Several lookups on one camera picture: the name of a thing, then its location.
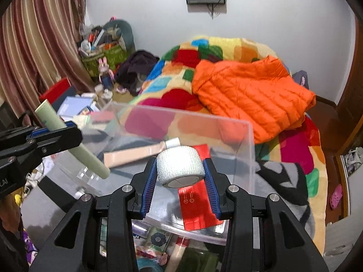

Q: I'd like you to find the pale green long tube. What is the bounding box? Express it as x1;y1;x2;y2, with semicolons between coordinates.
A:
35;100;110;179

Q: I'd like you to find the beige cosmetic tube white cap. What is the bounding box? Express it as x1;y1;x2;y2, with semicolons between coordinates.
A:
103;138;181;168

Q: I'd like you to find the white bandage roll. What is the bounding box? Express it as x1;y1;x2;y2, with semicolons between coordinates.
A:
157;146;205;189

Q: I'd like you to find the red envelope packet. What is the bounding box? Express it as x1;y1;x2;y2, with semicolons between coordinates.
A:
178;143;225;232

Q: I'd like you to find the green glass bottle white cap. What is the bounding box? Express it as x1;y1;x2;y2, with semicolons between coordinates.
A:
177;248;218;272

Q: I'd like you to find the blue white booklet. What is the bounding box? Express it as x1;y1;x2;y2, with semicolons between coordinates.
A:
57;96;93;117

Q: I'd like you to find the grey black fleece blanket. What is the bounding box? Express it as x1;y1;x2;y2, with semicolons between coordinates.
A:
21;154;315;248

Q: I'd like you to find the red flat box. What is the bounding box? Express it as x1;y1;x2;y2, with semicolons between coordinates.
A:
39;77;71;104

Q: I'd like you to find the green patterned square pad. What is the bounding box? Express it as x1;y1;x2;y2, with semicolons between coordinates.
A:
145;227;172;253

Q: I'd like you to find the clear plastic storage bin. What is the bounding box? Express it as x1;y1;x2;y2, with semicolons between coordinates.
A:
49;101;256;246

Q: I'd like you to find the rabbit figurine doll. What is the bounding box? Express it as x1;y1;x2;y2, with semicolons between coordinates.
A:
98;56;114;91

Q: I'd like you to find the dark purple clothing pile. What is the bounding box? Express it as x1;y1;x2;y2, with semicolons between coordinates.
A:
115;50;159;96

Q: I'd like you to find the pink slipper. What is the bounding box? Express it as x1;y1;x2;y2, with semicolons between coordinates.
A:
329;184;343;210

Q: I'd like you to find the green storage basket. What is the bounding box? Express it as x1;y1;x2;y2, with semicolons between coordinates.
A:
78;42;129;80

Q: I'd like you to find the striped pink curtain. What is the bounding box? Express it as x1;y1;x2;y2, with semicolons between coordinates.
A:
1;0;94;116

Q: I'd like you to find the colourful patchwork blanket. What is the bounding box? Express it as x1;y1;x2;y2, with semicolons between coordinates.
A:
133;37;327;251

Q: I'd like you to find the grey green neck pillow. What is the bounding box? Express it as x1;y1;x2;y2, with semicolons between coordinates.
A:
103;19;135;53

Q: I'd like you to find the brown wooden wardrobe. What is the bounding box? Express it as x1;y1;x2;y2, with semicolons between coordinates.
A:
309;20;362;223

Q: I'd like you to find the orange puffer jacket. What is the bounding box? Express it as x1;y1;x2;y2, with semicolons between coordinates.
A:
191;55;316;144

